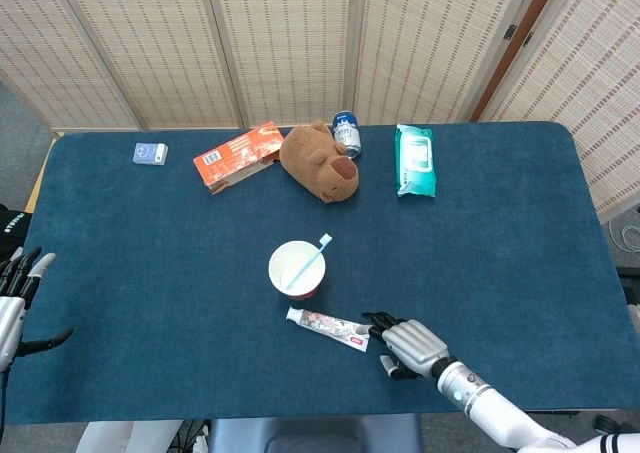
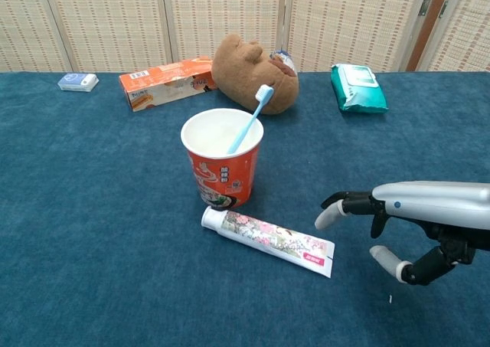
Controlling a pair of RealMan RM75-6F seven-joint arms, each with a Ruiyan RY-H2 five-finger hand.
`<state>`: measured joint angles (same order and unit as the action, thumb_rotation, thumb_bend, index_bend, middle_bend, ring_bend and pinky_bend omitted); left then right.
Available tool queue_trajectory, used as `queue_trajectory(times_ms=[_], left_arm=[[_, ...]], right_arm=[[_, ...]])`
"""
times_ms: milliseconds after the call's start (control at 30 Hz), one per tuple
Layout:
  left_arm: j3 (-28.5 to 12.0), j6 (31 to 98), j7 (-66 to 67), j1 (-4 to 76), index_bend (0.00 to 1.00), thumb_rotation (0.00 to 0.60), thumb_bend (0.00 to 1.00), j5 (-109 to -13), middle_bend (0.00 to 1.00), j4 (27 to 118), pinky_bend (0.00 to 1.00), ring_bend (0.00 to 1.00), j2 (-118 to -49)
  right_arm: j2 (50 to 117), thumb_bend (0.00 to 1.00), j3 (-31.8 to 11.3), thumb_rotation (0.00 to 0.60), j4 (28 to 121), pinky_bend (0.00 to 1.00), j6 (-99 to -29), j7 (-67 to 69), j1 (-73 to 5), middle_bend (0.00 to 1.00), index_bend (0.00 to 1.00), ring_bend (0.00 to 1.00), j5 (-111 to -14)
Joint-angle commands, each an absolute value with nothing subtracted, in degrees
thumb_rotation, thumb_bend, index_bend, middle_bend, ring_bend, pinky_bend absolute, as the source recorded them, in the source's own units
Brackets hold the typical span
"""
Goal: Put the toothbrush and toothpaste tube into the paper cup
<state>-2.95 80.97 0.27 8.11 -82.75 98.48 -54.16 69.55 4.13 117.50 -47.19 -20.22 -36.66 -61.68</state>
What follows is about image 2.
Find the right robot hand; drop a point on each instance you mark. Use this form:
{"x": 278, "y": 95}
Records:
{"x": 440, "y": 201}

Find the floral white toothpaste tube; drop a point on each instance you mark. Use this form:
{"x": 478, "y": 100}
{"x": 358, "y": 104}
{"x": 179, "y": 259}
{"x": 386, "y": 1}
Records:
{"x": 268, "y": 237}

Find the light blue toothbrush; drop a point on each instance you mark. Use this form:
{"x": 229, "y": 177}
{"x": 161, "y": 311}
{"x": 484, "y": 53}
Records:
{"x": 249, "y": 121}

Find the orange paper noodle cup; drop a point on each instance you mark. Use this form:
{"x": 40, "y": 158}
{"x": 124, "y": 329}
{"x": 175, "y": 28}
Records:
{"x": 229, "y": 178}

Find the green wet wipes pack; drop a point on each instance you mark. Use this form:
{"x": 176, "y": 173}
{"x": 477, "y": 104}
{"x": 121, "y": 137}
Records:
{"x": 360, "y": 94}

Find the woven folding screen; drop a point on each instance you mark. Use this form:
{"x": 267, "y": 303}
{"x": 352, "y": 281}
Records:
{"x": 115, "y": 17}
{"x": 467, "y": 36}

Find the black metal hinge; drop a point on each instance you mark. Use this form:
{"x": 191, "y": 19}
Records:
{"x": 423, "y": 7}
{"x": 443, "y": 9}

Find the brown capybara plush toy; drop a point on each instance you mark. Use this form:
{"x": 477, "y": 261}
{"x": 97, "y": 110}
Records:
{"x": 241, "y": 71}

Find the orange biscuit carton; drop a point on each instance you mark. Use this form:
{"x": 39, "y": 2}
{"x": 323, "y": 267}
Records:
{"x": 164, "y": 82}

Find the blue table cloth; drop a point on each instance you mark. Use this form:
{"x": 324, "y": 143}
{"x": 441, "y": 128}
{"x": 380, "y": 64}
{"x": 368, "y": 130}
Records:
{"x": 76, "y": 266}

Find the small blue white box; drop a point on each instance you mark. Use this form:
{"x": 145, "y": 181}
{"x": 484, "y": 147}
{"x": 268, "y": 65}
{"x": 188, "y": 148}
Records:
{"x": 76, "y": 82}

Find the brown wooden post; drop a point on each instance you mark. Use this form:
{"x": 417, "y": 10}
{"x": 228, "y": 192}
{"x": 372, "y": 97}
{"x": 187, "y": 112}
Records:
{"x": 425, "y": 29}

